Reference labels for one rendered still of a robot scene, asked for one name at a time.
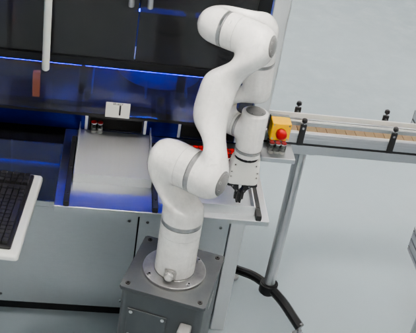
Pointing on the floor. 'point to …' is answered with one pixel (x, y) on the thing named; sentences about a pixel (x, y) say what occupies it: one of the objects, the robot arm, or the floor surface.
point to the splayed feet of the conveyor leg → (271, 295)
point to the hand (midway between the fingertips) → (238, 195)
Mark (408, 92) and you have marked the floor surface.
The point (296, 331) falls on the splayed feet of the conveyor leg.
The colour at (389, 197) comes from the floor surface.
